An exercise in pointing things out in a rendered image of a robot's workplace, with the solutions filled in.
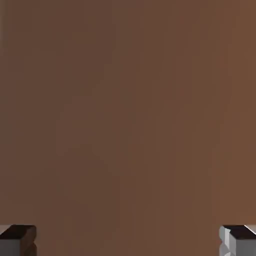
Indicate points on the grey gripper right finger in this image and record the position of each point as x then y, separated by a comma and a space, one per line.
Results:
241, 244

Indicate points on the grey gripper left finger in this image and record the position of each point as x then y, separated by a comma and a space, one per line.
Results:
14, 243

